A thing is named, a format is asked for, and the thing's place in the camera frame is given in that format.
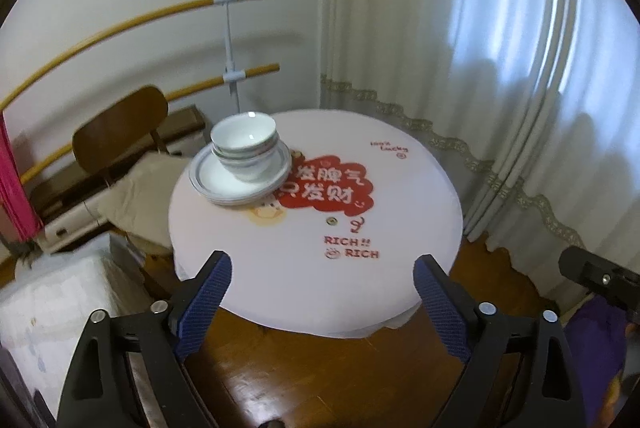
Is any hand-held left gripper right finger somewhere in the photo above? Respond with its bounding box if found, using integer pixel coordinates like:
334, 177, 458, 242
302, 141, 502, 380
412, 254, 587, 428

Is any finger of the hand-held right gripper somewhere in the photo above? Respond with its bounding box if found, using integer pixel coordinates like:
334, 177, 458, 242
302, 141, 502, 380
558, 246, 640, 324

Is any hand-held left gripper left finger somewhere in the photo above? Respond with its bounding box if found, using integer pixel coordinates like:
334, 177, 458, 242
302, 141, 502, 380
56, 250, 233, 428

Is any large white bowl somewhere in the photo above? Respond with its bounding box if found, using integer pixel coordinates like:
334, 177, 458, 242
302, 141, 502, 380
214, 143, 281, 183

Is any purple cloth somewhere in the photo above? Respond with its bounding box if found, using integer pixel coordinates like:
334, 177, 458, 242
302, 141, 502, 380
565, 295, 628, 428

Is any round table white cloth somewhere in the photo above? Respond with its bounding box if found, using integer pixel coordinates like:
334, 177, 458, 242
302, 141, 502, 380
167, 109, 463, 339

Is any white plastic bag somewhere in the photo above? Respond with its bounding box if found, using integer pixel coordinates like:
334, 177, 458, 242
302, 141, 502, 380
0, 248, 151, 416

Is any white storage box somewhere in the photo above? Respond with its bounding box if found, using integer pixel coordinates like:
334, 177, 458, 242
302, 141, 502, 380
39, 203, 113, 255

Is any low wooden cabinet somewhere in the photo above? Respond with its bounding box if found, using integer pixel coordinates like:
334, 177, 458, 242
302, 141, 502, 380
30, 104, 208, 221

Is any pink cloth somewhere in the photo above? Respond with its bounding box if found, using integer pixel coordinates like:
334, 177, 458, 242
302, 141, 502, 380
0, 110, 43, 244

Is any long wooden barre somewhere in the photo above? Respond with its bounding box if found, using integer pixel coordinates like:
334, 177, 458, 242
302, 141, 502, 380
0, 0, 275, 111

